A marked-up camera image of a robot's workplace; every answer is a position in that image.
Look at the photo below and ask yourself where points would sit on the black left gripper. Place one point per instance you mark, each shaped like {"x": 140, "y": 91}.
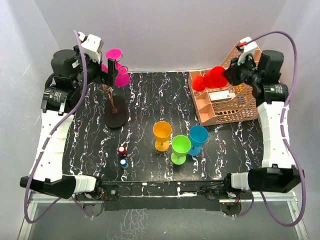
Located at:
{"x": 108, "y": 78}

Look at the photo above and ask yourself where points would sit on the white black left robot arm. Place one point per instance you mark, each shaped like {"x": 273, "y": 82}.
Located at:
{"x": 72, "y": 71}

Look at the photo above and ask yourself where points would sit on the white red box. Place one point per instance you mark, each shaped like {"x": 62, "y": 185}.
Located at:
{"x": 221, "y": 96}

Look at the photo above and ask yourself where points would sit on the aluminium base frame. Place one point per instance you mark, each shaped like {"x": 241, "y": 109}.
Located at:
{"x": 162, "y": 211}

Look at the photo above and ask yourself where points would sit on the copper wire wine glass rack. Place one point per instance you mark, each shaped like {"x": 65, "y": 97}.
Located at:
{"x": 115, "y": 109}

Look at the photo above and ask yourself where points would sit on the pink wine glass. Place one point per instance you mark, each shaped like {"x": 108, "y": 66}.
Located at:
{"x": 104, "y": 68}
{"x": 122, "y": 79}

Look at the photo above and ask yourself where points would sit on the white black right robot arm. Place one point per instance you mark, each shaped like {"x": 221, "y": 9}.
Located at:
{"x": 278, "y": 172}

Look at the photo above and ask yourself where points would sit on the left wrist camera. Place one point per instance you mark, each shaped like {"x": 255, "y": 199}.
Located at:
{"x": 92, "y": 46}

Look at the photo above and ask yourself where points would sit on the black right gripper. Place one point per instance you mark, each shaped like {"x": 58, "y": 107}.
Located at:
{"x": 231, "y": 71}

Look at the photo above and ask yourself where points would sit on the peach plastic file organizer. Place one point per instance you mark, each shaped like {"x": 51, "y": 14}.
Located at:
{"x": 241, "y": 108}

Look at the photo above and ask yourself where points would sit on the blue wine glass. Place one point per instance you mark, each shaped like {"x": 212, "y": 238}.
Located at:
{"x": 198, "y": 136}

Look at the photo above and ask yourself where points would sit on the red wine glass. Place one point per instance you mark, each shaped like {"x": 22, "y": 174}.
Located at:
{"x": 212, "y": 79}

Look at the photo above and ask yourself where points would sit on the green wine glass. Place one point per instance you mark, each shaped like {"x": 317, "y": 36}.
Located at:
{"x": 180, "y": 146}

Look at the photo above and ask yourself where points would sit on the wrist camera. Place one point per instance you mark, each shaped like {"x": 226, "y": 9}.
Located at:
{"x": 245, "y": 48}
{"x": 92, "y": 46}

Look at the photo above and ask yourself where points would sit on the orange wine glass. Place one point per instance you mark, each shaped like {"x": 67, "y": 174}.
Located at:
{"x": 162, "y": 132}

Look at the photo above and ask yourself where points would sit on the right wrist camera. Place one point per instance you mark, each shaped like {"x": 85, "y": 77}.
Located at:
{"x": 245, "y": 48}

